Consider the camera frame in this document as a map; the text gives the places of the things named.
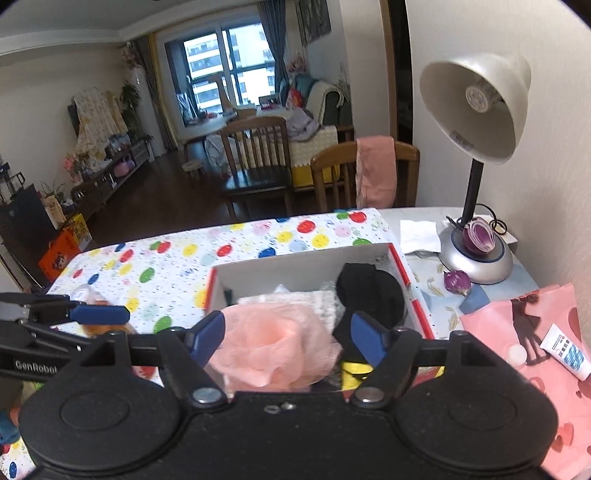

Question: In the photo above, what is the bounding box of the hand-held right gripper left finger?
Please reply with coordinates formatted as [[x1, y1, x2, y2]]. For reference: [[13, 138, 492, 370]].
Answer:
[[58, 311, 228, 408]]

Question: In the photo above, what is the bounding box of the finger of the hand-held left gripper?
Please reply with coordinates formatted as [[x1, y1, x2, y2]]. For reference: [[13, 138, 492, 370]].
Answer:
[[0, 322, 96, 354], [0, 293, 131, 325]]

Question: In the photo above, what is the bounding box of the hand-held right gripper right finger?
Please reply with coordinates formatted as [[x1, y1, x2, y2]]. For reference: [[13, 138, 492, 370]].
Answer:
[[350, 311, 518, 407]]

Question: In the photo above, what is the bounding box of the yellow sponge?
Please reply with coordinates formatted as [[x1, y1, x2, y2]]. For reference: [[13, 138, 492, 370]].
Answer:
[[339, 359, 376, 385]]

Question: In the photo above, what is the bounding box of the black sock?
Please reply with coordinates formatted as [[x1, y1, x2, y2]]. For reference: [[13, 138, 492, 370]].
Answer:
[[332, 263, 408, 366]]

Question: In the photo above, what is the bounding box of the clear bubble wrap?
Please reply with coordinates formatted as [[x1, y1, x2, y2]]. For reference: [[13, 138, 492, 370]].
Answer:
[[318, 279, 341, 329]]

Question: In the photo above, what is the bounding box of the pink mesh bath sponge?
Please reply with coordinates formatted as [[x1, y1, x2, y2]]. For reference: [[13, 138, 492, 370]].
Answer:
[[205, 303, 343, 394]]

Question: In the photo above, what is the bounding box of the beige knitted hat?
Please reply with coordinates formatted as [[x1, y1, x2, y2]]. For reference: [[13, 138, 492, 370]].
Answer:
[[237, 290, 325, 315]]

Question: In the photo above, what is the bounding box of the red cardboard box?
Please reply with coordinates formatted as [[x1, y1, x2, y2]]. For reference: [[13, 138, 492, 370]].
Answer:
[[202, 243, 438, 394]]

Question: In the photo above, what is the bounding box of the orange drink bottle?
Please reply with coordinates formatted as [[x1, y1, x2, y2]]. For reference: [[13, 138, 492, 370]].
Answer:
[[76, 283, 140, 336]]

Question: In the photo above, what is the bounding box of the polka dot tablecloth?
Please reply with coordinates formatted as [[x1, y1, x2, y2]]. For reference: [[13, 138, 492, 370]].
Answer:
[[0, 207, 403, 480]]

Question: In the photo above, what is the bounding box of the orange gift bag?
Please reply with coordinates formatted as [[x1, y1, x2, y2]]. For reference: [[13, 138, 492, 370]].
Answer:
[[37, 229, 82, 281]]

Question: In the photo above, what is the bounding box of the light leaf print table cover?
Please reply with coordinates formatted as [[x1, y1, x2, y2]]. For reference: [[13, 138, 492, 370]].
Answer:
[[378, 206, 544, 334]]

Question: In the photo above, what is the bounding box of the yellow gift box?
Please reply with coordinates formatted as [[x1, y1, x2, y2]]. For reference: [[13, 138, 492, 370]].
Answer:
[[64, 213, 94, 253]]

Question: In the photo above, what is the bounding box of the red onion piece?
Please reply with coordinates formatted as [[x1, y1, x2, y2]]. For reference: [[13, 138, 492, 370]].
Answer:
[[443, 270, 472, 297]]

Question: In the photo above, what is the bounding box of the black cabinet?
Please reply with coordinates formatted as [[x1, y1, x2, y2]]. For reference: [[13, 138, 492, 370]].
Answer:
[[0, 184, 55, 288]]

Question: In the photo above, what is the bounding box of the blue paper piece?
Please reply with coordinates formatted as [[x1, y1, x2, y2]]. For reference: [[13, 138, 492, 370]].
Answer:
[[459, 283, 491, 313]]

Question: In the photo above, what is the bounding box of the kraft paper bag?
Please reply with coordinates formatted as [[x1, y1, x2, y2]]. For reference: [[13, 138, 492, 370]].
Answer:
[[41, 191, 66, 230]]

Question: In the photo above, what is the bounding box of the white paper napkin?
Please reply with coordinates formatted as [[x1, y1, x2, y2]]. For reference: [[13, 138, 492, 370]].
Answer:
[[399, 220, 445, 256]]

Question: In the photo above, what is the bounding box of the dark TV cabinet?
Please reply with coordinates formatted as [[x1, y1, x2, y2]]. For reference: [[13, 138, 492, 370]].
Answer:
[[69, 138, 154, 209]]

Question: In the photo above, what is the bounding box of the halved red onion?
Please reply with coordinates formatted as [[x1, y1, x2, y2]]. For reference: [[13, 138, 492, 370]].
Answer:
[[462, 219, 498, 256]]

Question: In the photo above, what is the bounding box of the glass kettle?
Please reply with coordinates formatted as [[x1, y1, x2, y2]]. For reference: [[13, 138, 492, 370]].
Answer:
[[0, 171, 25, 205]]

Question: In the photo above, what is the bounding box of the pink towel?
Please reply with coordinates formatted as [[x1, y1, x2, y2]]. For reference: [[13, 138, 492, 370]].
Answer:
[[355, 135, 399, 209]]

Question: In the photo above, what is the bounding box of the pink printed plastic bag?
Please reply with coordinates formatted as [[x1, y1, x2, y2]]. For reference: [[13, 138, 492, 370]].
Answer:
[[459, 283, 591, 480]]

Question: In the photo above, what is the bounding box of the slat-back wooden chair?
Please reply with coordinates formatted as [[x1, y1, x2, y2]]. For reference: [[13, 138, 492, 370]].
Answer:
[[216, 116, 295, 219]]

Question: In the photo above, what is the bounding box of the grey cloth bundle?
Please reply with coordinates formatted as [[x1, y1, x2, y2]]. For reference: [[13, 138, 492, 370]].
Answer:
[[204, 132, 232, 172]]

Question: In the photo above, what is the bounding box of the floral print blanket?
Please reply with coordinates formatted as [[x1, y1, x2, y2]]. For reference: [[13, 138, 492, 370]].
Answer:
[[72, 87, 129, 161]]

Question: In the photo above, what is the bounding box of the white cream tube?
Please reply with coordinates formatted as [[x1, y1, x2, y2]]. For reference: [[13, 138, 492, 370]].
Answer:
[[540, 322, 591, 382]]

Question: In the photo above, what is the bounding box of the white standing air conditioner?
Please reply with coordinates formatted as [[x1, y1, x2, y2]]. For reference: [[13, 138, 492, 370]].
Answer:
[[131, 69, 153, 140]]

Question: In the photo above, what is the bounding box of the white coffee table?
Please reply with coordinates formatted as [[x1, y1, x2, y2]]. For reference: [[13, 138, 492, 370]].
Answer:
[[184, 115, 242, 140]]

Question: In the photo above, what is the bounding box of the green potted plant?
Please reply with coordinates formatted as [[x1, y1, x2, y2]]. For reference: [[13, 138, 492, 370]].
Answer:
[[119, 82, 142, 136]]

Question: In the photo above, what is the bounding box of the sofa with cream cover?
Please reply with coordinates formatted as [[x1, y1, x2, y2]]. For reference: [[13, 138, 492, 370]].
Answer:
[[276, 76, 355, 186]]

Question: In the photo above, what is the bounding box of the grey and yellow curtain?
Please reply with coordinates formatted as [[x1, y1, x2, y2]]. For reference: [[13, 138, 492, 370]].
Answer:
[[133, 36, 179, 151]]

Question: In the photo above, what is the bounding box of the white desk lamp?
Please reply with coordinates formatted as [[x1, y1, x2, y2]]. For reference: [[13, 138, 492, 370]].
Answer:
[[419, 52, 533, 285]]

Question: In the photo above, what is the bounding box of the glass balcony door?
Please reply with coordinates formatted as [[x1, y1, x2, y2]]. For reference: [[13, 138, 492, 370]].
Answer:
[[165, 18, 279, 140]]

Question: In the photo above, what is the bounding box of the dark framed picture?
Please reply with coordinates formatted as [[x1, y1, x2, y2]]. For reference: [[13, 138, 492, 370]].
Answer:
[[297, 0, 332, 45]]

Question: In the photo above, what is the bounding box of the black lamp cable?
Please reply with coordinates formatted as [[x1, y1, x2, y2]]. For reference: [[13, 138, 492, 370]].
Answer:
[[477, 202, 507, 232]]

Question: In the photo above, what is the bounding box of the wooden door frame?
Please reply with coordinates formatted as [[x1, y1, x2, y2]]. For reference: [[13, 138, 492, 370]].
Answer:
[[379, 0, 415, 145]]

